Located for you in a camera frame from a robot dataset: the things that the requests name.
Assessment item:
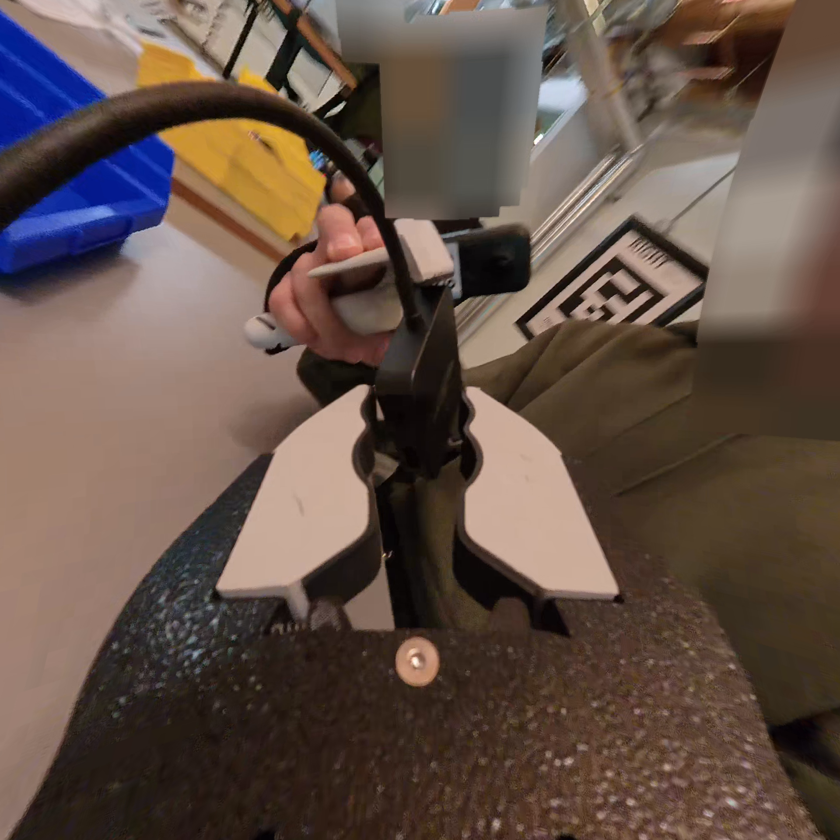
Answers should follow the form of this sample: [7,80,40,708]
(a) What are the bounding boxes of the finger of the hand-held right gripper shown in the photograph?
[329,285,409,337]
[306,219,455,285]

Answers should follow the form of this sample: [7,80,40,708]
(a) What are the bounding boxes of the yellow plastic bin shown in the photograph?
[136,42,329,245]

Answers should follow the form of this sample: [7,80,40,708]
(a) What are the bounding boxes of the person's olive jacket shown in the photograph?
[295,320,840,729]

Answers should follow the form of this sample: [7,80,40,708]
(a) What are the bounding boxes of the black adapter cable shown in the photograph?
[0,81,425,333]

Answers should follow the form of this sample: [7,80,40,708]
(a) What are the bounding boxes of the black adapter box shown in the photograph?
[375,285,464,480]

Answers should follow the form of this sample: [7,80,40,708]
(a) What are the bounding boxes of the person's right hand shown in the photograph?
[269,176,398,367]

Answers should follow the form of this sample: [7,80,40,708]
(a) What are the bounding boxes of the blue plastic bin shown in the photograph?
[0,10,177,277]

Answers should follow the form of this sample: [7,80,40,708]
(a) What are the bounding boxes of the wooden table black legs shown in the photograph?
[222,0,359,116]

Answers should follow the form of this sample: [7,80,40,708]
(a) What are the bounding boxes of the black and white marker board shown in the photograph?
[515,215,710,343]

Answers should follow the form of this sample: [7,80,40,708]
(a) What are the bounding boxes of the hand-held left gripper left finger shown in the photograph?
[215,385,384,622]

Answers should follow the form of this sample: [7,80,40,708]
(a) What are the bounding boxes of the metal rail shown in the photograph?
[530,146,643,249]

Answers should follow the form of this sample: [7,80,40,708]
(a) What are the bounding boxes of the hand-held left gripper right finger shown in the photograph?
[455,386,622,606]

